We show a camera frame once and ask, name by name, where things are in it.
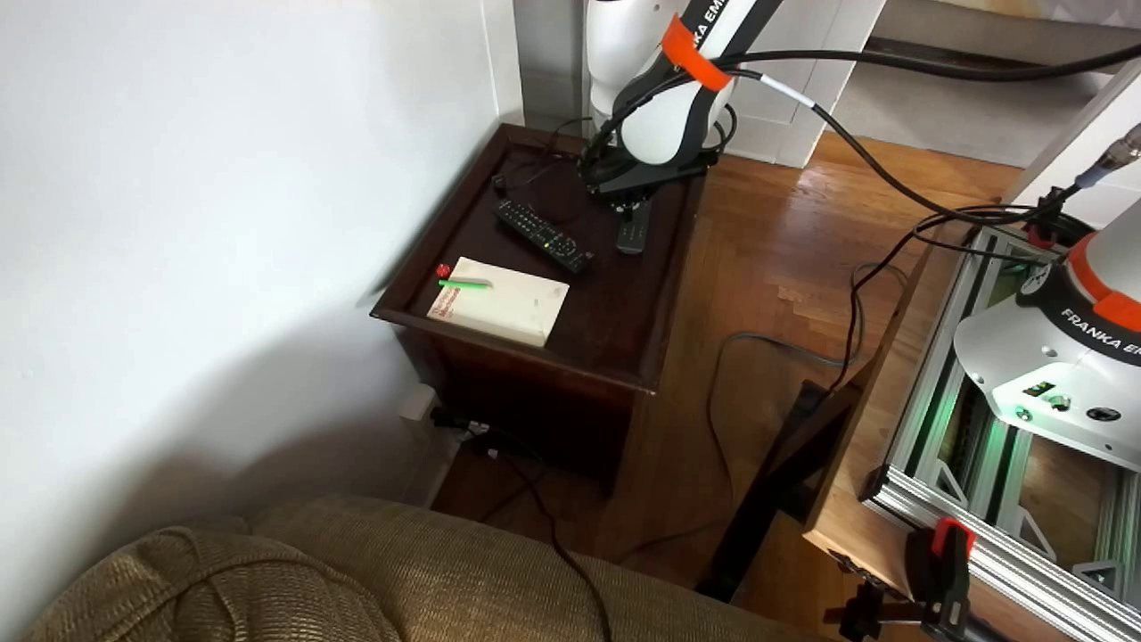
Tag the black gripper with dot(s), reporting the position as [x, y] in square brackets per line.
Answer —
[642, 179]

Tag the short black remote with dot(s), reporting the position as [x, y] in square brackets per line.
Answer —
[631, 235]

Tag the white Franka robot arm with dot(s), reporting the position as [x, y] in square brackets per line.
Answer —
[1057, 356]

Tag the long black remote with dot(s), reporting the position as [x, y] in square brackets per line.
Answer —
[541, 233]

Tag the dark wooden side table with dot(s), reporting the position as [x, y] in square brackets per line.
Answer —
[620, 322]

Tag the white book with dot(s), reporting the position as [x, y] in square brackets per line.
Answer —
[505, 304]

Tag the green pen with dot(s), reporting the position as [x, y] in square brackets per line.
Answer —
[470, 282]

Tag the small red object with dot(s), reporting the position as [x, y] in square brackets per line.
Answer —
[442, 268]

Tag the black power strip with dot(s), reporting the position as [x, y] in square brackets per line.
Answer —
[470, 423]

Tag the black leaning board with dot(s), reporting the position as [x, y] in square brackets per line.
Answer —
[779, 474]

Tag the beige fabric couch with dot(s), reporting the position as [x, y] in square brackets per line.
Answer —
[452, 575]

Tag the red black clamp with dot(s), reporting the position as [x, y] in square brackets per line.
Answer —
[1052, 214]

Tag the orange black clamp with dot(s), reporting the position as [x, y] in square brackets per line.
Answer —
[942, 568]

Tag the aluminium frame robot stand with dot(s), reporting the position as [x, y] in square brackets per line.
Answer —
[950, 466]

